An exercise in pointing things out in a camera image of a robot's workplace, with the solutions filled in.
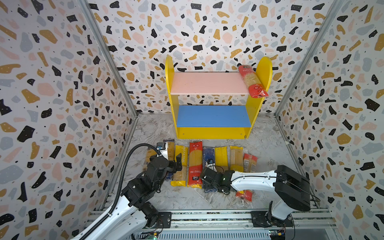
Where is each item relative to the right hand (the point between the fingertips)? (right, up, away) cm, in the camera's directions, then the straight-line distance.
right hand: (203, 179), depth 84 cm
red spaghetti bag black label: (-5, +8, +4) cm, 10 cm away
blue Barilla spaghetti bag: (+3, +13, +8) cm, 16 cm away
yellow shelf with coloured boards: (+11, +47, +36) cm, 60 cm away
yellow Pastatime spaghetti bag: (-14, +1, +1) cm, 14 cm away
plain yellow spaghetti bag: (+11, +10, +10) cm, 18 cm away
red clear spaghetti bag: (+28, +7, +8) cm, 30 cm away
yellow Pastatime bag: (+21, +9, +11) cm, 25 cm away
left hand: (-15, +17, -13) cm, 26 cm away
